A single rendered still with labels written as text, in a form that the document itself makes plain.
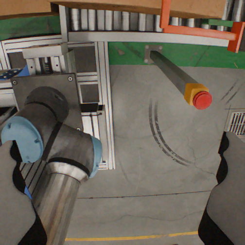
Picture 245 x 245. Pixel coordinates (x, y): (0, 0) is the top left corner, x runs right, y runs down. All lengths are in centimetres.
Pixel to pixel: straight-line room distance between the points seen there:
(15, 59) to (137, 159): 154
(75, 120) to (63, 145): 21
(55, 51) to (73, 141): 32
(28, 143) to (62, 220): 20
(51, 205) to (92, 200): 225
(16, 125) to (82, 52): 105
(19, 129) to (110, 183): 201
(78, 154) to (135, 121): 142
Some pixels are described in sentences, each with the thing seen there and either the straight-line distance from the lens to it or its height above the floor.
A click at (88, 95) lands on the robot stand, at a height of 21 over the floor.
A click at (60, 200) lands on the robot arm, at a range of 45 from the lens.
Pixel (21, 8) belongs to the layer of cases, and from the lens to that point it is 120.
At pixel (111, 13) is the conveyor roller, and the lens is 108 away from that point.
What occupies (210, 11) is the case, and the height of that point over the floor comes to 95.
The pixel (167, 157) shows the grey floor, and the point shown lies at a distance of 221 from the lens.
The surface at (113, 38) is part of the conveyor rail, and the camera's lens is 103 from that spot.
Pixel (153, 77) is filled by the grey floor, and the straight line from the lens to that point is 172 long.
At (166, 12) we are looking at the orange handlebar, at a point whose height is 109.
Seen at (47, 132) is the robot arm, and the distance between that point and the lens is 50.
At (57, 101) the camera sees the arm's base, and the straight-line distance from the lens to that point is 62.
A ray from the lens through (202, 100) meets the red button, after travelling 70.
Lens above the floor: 163
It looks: 61 degrees down
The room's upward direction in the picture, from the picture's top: 176 degrees clockwise
